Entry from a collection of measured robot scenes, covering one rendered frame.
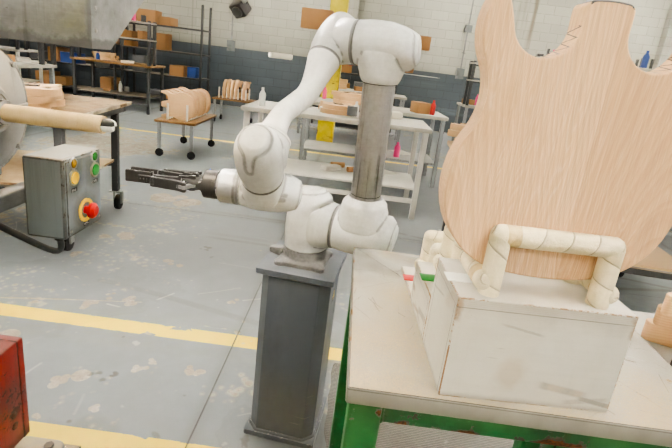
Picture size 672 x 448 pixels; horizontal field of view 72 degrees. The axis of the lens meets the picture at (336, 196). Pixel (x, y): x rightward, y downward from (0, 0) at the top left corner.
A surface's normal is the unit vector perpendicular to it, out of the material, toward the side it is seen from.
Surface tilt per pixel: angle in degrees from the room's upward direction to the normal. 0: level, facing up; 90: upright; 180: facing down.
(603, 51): 90
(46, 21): 90
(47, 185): 90
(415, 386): 0
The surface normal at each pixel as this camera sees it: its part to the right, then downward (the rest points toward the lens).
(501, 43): -0.01, 0.28
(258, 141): -0.01, -0.33
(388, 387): 0.11, -0.95
